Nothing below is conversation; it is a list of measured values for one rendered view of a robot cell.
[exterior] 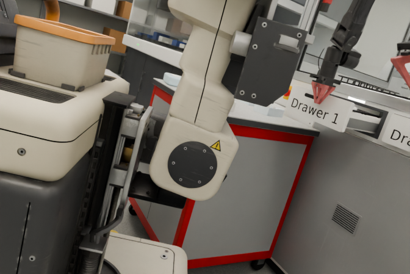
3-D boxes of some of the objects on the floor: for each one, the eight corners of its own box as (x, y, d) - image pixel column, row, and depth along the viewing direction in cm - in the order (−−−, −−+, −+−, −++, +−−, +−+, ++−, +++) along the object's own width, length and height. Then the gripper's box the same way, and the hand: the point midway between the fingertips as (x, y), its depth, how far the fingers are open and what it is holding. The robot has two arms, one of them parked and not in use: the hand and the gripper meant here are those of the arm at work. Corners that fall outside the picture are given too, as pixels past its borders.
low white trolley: (161, 293, 130) (213, 113, 115) (120, 209, 181) (153, 77, 166) (268, 274, 161) (320, 130, 146) (207, 208, 212) (241, 96, 197)
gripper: (332, 63, 123) (319, 103, 126) (314, 57, 117) (301, 99, 120) (347, 66, 117) (333, 108, 120) (329, 60, 112) (314, 104, 115)
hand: (317, 101), depth 120 cm, fingers closed, pressing on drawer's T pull
